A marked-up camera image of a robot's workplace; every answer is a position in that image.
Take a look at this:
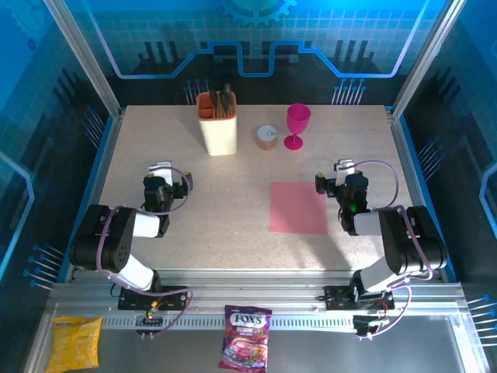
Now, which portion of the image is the cream utensil holder orange insert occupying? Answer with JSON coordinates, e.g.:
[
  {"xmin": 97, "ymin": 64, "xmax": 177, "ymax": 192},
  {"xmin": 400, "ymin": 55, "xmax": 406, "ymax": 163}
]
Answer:
[{"xmin": 196, "ymin": 92, "xmax": 238, "ymax": 157}]

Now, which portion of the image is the pink plastic goblet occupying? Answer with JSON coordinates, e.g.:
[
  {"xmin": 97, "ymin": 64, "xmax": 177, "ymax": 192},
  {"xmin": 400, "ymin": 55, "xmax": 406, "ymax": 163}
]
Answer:
[{"xmin": 283, "ymin": 103, "xmax": 311, "ymax": 151}]

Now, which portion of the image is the small can white lid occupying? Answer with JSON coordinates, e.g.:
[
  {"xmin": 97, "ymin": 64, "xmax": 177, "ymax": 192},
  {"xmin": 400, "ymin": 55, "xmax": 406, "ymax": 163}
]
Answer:
[{"xmin": 255, "ymin": 124, "xmax": 279, "ymax": 151}]

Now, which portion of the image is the steel shelf plate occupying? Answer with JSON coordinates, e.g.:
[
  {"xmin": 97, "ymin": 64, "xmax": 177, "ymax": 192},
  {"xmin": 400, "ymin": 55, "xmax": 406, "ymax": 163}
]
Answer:
[{"xmin": 23, "ymin": 302, "xmax": 492, "ymax": 373}]

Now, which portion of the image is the purple Fox's candy bag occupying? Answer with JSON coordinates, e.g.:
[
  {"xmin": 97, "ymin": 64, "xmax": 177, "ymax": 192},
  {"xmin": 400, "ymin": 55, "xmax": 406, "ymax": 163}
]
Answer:
[{"xmin": 217, "ymin": 305, "xmax": 273, "ymax": 372}]

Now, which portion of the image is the yellow snack bag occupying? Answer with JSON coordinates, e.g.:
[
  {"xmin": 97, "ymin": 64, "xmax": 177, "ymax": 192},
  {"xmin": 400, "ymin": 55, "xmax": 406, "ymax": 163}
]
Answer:
[{"xmin": 46, "ymin": 315, "xmax": 104, "ymax": 372}]

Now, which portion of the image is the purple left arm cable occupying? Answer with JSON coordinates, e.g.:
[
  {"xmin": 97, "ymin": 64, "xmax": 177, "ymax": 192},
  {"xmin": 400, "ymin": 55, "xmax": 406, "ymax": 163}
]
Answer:
[{"xmin": 95, "ymin": 166, "xmax": 194, "ymax": 340}]

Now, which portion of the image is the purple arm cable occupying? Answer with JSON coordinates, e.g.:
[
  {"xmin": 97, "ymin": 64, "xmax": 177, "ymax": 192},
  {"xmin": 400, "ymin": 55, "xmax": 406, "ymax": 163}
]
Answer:
[
  {"xmin": 353, "ymin": 160, "xmax": 433, "ymax": 342},
  {"xmin": 95, "ymin": 166, "xmax": 194, "ymax": 340}
]

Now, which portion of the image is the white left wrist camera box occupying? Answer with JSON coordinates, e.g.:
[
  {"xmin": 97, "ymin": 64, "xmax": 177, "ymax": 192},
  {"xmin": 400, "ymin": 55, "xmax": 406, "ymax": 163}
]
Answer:
[{"xmin": 148, "ymin": 161, "xmax": 174, "ymax": 183}]

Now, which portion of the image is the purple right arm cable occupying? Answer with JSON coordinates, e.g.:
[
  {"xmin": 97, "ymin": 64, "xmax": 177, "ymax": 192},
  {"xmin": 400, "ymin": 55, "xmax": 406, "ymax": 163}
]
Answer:
[{"xmin": 353, "ymin": 160, "xmax": 433, "ymax": 342}]

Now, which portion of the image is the aluminium table side rail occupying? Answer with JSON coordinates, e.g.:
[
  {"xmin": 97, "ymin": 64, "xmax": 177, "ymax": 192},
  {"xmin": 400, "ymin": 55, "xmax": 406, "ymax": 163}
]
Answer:
[
  {"xmin": 384, "ymin": 105, "xmax": 446, "ymax": 283},
  {"xmin": 64, "ymin": 108, "xmax": 125, "ymax": 283}
]

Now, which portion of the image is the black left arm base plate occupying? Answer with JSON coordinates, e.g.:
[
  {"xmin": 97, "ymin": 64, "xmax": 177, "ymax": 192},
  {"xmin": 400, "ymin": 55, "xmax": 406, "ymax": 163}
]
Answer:
[{"xmin": 117, "ymin": 285, "xmax": 189, "ymax": 312}]

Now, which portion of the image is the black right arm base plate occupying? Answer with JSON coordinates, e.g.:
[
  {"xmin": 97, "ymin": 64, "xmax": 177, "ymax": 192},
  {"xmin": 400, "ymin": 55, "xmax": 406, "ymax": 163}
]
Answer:
[{"xmin": 324, "ymin": 285, "xmax": 395, "ymax": 311}]

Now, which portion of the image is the aluminium mounting rail beam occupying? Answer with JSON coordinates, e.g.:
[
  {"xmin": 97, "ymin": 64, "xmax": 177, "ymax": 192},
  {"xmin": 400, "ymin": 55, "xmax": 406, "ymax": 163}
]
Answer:
[{"xmin": 48, "ymin": 271, "xmax": 467, "ymax": 312}]

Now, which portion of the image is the slotted grey cable duct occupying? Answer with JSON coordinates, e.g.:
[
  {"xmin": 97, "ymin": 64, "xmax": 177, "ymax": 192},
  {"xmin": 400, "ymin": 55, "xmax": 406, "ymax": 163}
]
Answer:
[{"xmin": 103, "ymin": 316, "xmax": 356, "ymax": 331}]

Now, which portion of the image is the aluminium frame post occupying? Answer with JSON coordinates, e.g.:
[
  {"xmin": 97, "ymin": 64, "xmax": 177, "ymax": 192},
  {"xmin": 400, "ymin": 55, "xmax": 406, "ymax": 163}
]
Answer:
[
  {"xmin": 43, "ymin": 0, "xmax": 124, "ymax": 120},
  {"xmin": 391, "ymin": 0, "xmax": 467, "ymax": 120}
]

